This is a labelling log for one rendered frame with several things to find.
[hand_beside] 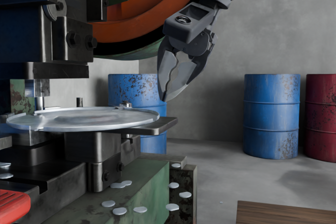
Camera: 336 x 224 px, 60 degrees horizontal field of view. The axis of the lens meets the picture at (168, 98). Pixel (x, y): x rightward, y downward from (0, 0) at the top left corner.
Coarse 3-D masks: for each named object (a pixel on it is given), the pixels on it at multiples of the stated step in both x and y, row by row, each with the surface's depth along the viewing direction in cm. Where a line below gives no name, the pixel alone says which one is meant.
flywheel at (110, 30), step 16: (128, 0) 93; (144, 0) 92; (160, 0) 90; (176, 0) 85; (192, 0) 86; (112, 16) 96; (128, 16) 94; (144, 16) 89; (160, 16) 87; (96, 32) 94; (112, 32) 92; (128, 32) 91; (144, 32) 89; (160, 32) 94
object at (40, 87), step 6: (30, 84) 60; (36, 84) 60; (42, 84) 61; (48, 84) 62; (30, 90) 60; (36, 90) 60; (42, 90) 61; (48, 90) 62; (30, 96) 60; (36, 96) 60; (42, 96) 61
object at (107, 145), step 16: (128, 128) 49; (144, 128) 48; (160, 128) 49; (64, 144) 55; (80, 144) 54; (96, 144) 53; (112, 144) 58; (80, 160) 54; (96, 160) 54; (112, 160) 58; (96, 176) 54; (112, 176) 59
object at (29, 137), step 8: (0, 128) 56; (8, 128) 56; (16, 128) 55; (40, 128) 57; (16, 136) 55; (24, 136) 55; (32, 136) 55; (40, 136) 57; (48, 136) 59; (56, 136) 62; (16, 144) 55; (24, 144) 55; (32, 144) 55
